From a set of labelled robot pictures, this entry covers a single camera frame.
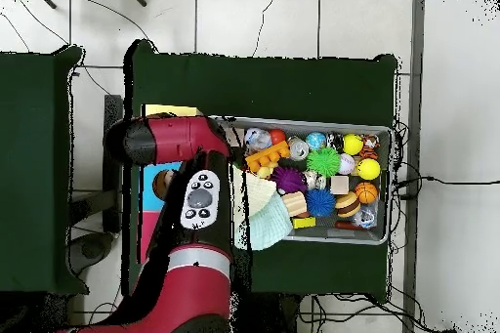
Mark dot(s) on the cream knitted cloth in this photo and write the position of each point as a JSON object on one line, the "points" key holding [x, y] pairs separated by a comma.
{"points": [[261, 188]]}

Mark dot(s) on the mint knitted cloth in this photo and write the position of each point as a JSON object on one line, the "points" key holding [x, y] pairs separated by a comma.
{"points": [[273, 223]]}

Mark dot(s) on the green spiky ball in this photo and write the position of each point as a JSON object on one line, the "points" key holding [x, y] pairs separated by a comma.
{"points": [[323, 162]]}

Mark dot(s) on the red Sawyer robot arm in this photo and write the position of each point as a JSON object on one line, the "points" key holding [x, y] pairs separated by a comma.
{"points": [[175, 137]]}

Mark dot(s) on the wooden box with three holes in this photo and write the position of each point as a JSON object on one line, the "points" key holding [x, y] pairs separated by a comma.
{"points": [[150, 192]]}

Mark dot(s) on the silver mesh bin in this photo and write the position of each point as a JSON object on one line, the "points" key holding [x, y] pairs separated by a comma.
{"points": [[351, 233]]}

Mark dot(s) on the orange plastic block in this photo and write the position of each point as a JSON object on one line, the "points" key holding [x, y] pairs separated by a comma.
{"points": [[269, 153]]}

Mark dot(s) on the purple spiky ball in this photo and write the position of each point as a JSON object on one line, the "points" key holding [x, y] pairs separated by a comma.
{"points": [[289, 180]]}

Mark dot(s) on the blue globe ball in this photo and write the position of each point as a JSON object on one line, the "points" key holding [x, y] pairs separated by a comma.
{"points": [[315, 141]]}

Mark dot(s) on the large blue spiky ball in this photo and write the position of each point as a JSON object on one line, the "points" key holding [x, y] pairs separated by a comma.
{"points": [[320, 203]]}

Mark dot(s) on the yellow smiley ball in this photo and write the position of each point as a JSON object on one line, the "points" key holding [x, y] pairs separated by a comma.
{"points": [[353, 144]]}

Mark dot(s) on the yellow tennis ball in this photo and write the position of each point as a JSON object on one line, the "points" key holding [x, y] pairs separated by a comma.
{"points": [[368, 169]]}

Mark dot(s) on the orange basketball toy ball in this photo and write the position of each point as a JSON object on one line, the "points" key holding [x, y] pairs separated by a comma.
{"points": [[366, 192]]}

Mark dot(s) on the dark green side table cloth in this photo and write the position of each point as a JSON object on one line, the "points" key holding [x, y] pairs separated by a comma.
{"points": [[35, 133]]}

